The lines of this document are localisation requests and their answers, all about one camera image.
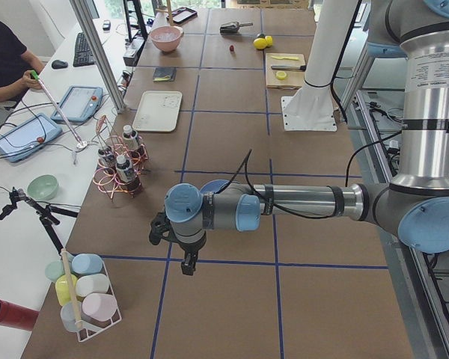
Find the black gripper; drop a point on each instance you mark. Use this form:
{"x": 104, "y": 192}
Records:
{"x": 189, "y": 250}

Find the blue plate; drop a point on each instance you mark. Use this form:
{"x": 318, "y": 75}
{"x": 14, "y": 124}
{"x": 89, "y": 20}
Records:
{"x": 214, "y": 186}

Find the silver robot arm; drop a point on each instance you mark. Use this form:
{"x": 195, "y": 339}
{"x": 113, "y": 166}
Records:
{"x": 413, "y": 206}

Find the white cup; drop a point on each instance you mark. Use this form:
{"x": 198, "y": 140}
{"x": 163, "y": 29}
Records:
{"x": 93, "y": 283}

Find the pink cup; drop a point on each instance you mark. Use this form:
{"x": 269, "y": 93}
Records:
{"x": 99, "y": 306}

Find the light blue cup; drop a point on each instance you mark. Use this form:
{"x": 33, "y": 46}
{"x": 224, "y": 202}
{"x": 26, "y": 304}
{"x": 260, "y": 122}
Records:
{"x": 85, "y": 264}

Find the dark drink bottle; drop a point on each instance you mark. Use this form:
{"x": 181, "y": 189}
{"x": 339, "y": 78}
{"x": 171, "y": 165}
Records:
{"x": 131, "y": 140}
{"x": 107, "y": 157}
{"x": 127, "y": 174}

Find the pale blue cup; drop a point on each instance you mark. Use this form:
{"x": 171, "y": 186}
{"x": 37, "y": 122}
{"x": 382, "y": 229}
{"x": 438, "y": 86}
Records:
{"x": 68, "y": 318}

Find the yellow cup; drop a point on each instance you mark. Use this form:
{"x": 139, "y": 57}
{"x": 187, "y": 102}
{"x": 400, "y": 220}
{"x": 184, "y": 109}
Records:
{"x": 62, "y": 290}

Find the mint green cup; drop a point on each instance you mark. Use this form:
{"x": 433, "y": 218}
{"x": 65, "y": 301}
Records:
{"x": 54, "y": 270}

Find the cream rectangular tray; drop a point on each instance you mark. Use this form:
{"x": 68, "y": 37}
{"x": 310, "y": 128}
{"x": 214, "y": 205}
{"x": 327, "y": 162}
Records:
{"x": 157, "y": 111}

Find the pink reacher stick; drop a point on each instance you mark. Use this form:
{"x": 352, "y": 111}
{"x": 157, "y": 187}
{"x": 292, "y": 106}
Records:
{"x": 81, "y": 144}

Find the mint green bowl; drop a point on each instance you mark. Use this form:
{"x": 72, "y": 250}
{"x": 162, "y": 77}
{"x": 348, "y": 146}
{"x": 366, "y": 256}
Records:
{"x": 44, "y": 187}

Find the dark grey folded cloth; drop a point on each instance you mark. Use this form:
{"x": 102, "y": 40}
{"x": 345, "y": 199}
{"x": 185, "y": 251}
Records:
{"x": 164, "y": 74}

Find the blue teach pendant far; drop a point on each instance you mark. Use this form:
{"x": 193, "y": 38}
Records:
{"x": 81, "y": 102}

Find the blue teach pendant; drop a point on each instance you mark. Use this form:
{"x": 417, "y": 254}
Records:
{"x": 28, "y": 137}
{"x": 81, "y": 102}

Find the red cylinder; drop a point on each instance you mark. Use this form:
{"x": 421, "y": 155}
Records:
{"x": 16, "y": 316}

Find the blue teach pendant near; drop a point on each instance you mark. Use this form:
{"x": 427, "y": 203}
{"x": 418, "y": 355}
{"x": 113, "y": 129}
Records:
{"x": 28, "y": 137}

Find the half lemon slice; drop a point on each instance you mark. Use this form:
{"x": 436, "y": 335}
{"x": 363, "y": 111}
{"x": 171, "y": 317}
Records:
{"x": 281, "y": 75}

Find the wooden cutting board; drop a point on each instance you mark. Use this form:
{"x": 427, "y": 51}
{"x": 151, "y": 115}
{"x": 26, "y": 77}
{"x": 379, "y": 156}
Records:
{"x": 295, "y": 79}

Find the pink bowl with ice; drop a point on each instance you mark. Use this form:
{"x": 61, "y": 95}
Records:
{"x": 166, "y": 38}

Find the yellow lemon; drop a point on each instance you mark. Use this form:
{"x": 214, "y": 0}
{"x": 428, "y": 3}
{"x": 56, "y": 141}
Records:
{"x": 269, "y": 40}
{"x": 260, "y": 43}

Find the yellow plastic knife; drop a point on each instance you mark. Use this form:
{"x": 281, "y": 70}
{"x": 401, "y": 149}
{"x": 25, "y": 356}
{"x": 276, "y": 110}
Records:
{"x": 289, "y": 58}

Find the black keyboard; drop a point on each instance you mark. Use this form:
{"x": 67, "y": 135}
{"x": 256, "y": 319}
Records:
{"x": 83, "y": 55}

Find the black computer mouse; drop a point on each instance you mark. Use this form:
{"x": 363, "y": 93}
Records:
{"x": 59, "y": 64}

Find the metal scoop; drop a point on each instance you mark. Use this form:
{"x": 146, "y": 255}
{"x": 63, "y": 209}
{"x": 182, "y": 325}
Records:
{"x": 233, "y": 27}

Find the seated person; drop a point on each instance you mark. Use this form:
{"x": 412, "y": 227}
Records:
{"x": 16, "y": 64}

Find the white wire cup rack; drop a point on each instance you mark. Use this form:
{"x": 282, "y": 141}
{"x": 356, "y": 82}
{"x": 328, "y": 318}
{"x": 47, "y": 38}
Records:
{"x": 92, "y": 327}

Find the copper wire bottle rack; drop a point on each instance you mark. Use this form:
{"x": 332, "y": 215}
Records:
{"x": 106, "y": 179}

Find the wooden rack handle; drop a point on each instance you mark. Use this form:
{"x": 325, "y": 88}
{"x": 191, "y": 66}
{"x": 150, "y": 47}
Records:
{"x": 71, "y": 289}

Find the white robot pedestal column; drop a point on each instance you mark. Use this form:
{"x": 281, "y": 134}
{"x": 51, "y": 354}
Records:
{"x": 311, "y": 108}

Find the black handled knife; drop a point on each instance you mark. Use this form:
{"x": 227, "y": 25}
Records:
{"x": 300, "y": 68}

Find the aluminium frame post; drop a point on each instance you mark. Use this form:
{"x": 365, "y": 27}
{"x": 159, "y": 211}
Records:
{"x": 86, "y": 22}

